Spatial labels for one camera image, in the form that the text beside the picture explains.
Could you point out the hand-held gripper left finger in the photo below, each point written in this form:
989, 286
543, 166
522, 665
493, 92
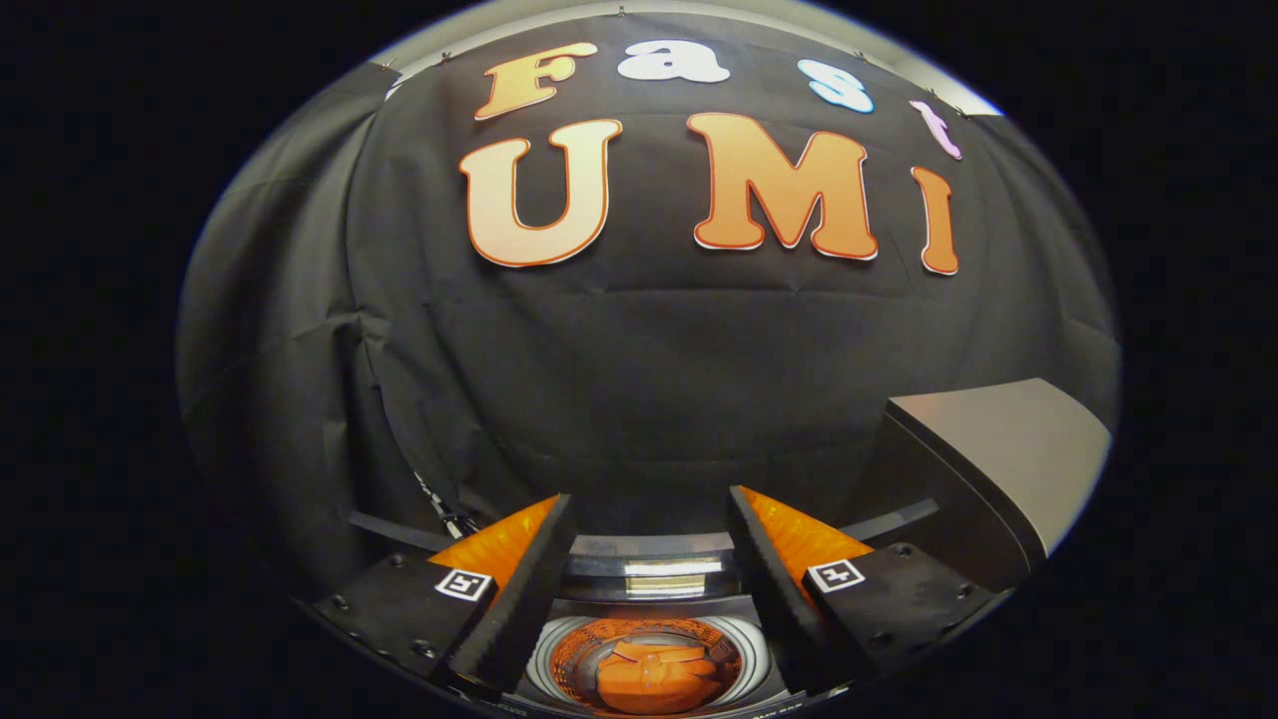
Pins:
519, 599

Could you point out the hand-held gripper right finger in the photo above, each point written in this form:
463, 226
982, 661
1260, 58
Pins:
774, 599

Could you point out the grey washing machine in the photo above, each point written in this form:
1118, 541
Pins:
571, 649

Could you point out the dark transparent washing machine lid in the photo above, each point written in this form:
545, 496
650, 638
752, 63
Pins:
649, 547

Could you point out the yellow polo shirt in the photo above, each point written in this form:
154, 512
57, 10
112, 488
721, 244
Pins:
654, 684

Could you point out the grey box cabinet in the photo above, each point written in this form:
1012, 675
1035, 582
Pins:
1008, 449

